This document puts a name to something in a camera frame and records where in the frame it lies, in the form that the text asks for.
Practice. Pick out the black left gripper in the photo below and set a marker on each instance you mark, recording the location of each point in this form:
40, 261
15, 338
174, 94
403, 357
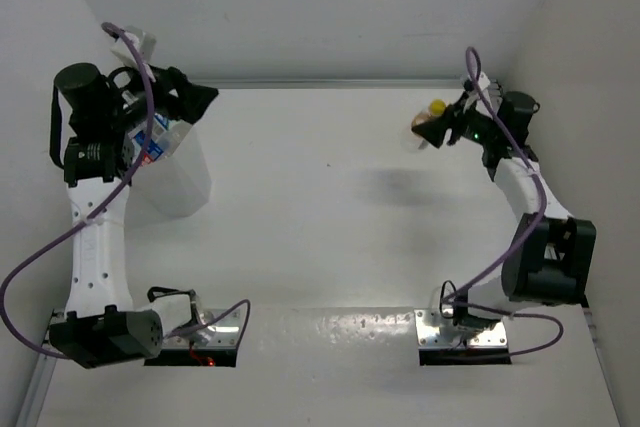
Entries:
192, 99

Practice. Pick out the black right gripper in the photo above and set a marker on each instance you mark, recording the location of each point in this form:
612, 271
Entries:
434, 131

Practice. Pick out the yellow cap small bottle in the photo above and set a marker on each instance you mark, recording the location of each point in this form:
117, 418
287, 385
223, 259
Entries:
411, 139

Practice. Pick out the clear bottle white label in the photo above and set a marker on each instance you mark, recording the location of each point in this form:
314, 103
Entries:
168, 134

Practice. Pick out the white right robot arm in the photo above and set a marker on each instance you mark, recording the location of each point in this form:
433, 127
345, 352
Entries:
549, 258

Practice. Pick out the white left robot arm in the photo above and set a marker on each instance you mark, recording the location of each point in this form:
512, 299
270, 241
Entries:
91, 118

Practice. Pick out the translucent white plastic bin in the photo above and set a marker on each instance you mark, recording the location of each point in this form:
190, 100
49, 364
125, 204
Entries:
174, 186

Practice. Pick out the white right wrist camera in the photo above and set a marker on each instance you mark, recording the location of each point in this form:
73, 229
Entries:
476, 88

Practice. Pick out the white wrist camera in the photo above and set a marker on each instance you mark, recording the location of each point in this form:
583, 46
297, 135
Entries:
476, 88
143, 41

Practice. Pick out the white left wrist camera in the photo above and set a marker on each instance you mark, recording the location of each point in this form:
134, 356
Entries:
143, 41

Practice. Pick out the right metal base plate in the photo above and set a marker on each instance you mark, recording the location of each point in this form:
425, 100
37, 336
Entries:
436, 331

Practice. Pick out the metal base plate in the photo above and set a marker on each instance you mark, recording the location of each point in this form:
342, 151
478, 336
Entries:
222, 335
436, 331

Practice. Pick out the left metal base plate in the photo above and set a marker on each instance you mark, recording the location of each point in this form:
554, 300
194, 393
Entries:
222, 335

